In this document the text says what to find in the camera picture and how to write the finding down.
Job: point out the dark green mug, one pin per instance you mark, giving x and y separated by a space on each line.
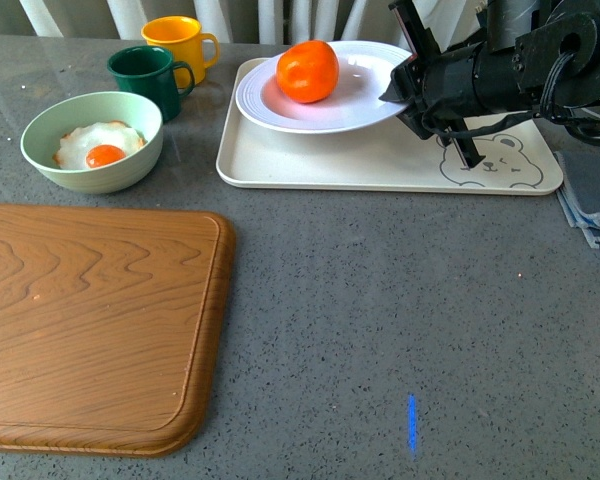
152 72

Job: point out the fake fried egg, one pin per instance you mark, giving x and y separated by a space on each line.
97 145

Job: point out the grey curtain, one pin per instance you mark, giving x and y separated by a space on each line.
262 22

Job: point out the light green bowl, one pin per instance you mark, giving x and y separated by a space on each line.
41 139

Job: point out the cream bear tray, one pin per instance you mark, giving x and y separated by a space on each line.
383 157

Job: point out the grey folded cloth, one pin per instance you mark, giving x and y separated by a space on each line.
579 194

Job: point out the orange fruit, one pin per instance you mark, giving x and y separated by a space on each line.
308 72

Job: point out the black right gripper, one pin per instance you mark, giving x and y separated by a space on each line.
460 94

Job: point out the wooden cutting board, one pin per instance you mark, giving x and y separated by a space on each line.
110 322

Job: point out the white ribbed plate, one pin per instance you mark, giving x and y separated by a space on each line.
364 74

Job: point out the yellow mug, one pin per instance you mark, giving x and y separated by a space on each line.
185 39

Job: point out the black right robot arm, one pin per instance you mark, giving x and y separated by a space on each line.
529 59

